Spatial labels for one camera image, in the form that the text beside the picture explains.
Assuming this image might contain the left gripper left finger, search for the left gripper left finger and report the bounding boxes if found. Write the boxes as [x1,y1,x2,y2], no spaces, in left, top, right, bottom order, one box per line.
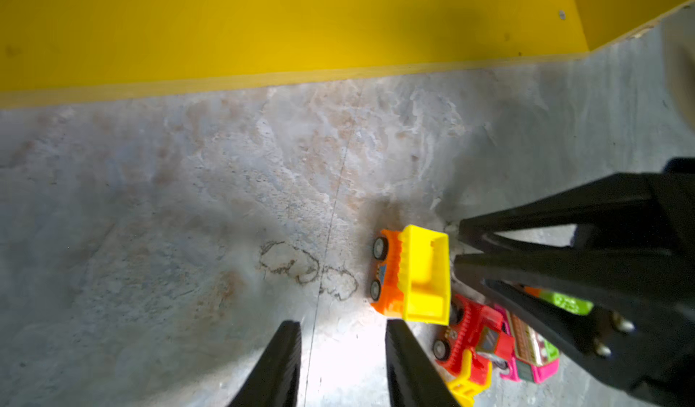
[229,320,302,407]

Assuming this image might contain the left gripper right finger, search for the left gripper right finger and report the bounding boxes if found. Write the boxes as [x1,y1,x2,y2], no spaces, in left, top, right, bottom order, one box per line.
[386,319,459,406]

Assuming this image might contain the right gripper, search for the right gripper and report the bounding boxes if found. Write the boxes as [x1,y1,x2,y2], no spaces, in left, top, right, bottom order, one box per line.
[454,158,694,406]

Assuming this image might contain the green orange flatbed truck toy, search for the green orange flatbed truck toy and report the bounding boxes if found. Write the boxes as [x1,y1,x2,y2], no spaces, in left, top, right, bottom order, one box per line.
[524,286,594,316]

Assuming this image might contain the red yellow bulldozer toy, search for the red yellow bulldozer toy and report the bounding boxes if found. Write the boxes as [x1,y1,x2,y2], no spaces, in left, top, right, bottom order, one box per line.
[432,294,514,406]

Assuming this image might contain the yellow dump truck toy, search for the yellow dump truck toy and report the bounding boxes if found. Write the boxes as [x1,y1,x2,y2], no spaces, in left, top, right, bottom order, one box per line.
[370,225,452,326]

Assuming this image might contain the magenta brown truck toy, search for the magenta brown truck toy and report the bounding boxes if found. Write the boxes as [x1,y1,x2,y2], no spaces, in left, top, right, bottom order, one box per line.
[493,305,560,385]

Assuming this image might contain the yellow toy shelf unit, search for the yellow toy shelf unit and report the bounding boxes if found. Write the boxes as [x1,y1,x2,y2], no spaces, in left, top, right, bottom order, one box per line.
[1,0,694,108]

